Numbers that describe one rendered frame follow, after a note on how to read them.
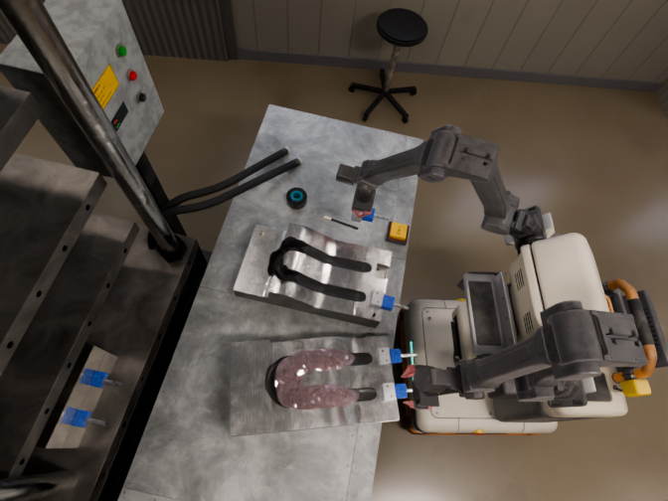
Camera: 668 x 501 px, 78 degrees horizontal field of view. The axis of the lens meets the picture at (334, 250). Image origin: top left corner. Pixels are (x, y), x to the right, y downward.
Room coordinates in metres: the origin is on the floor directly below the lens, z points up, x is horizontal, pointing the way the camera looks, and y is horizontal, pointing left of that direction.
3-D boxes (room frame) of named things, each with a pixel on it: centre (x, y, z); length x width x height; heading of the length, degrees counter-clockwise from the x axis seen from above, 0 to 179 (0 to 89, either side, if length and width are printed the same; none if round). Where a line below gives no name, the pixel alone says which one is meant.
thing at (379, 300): (0.47, -0.22, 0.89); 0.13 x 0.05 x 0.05; 88
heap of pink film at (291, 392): (0.19, -0.03, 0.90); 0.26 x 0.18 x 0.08; 106
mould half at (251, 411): (0.18, -0.03, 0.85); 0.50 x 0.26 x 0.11; 106
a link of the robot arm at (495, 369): (0.22, -0.39, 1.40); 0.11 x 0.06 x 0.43; 11
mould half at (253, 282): (0.54, 0.05, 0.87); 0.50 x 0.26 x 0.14; 89
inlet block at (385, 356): (0.31, -0.27, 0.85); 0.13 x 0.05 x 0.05; 106
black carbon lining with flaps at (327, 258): (0.53, 0.03, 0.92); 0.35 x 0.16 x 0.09; 89
